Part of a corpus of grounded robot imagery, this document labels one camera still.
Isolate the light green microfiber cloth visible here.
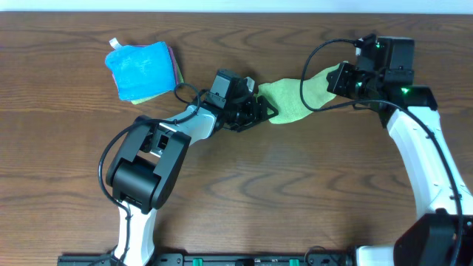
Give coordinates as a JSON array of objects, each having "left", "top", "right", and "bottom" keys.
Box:
[{"left": 258, "top": 64, "right": 339, "bottom": 124}]

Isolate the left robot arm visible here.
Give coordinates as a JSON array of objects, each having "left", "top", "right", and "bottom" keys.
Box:
[{"left": 100, "top": 69, "right": 279, "bottom": 265}]

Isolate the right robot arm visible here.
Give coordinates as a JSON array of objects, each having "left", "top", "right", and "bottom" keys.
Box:
[{"left": 327, "top": 35, "right": 472, "bottom": 265}]

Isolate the folded blue microfiber cloth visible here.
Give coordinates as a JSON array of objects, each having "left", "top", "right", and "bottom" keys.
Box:
[{"left": 104, "top": 41, "right": 177, "bottom": 102}]

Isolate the white cloth label tag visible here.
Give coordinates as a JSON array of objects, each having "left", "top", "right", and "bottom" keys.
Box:
[{"left": 109, "top": 38, "right": 123, "bottom": 50}]

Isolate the black right camera cable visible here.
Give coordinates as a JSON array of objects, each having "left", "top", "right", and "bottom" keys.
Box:
[{"left": 299, "top": 38, "right": 465, "bottom": 266}]

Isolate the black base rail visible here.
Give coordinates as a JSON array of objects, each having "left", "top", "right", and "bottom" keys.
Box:
[{"left": 57, "top": 253, "right": 355, "bottom": 266}]

